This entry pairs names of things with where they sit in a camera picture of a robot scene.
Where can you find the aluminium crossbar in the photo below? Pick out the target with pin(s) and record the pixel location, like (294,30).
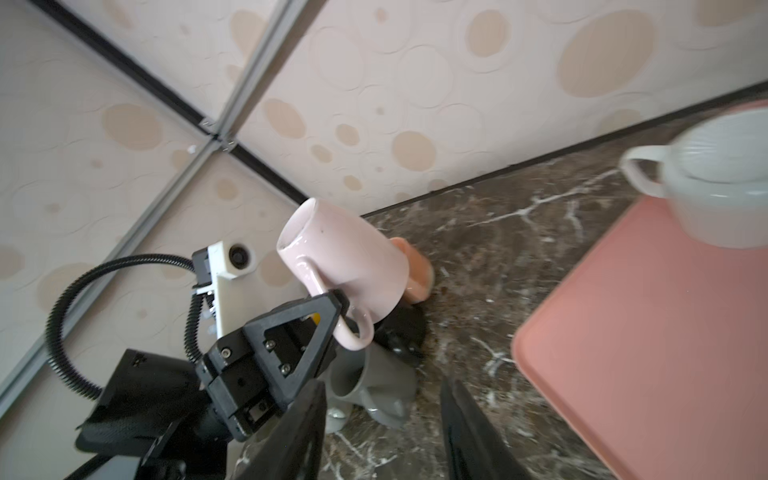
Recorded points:
(284,30)
(78,298)

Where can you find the back aluminium crossbar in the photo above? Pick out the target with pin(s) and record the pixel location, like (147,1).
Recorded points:
(284,30)

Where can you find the cream and pink mug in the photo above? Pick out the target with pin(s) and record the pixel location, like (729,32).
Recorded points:
(421,275)

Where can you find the white mug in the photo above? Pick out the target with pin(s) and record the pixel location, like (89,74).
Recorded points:
(713,175)

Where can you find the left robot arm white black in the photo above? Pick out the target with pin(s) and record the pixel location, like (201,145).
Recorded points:
(178,416)

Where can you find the grey mug handle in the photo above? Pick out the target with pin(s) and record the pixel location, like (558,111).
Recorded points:
(374,379)

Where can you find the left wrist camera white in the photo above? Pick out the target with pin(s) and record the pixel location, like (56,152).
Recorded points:
(226,270)

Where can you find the black mug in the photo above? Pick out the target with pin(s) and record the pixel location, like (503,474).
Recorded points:
(403,332)

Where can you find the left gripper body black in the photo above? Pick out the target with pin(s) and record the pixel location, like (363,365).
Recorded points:
(238,390)

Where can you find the pink plastic tray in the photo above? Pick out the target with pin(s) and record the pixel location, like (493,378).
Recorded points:
(654,351)

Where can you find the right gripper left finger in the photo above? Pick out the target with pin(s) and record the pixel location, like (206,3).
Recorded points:
(294,448)

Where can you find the pale pink mug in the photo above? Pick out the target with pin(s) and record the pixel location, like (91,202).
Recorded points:
(327,247)

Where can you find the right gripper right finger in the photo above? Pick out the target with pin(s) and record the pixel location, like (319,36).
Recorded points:
(474,448)

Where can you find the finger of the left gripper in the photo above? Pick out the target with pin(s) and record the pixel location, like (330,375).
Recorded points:
(291,341)

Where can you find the left aluminium crossbar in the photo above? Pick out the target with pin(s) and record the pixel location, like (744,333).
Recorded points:
(78,298)

